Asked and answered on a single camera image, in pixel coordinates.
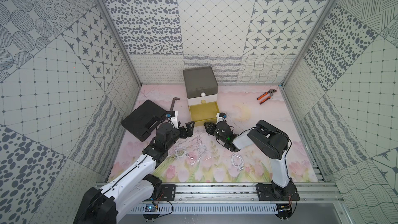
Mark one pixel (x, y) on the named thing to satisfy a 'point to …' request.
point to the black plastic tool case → (142, 121)
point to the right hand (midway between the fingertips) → (205, 125)
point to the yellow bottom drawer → (207, 112)
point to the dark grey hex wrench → (173, 100)
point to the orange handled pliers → (271, 91)
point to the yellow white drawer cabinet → (201, 89)
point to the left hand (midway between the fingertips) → (186, 119)
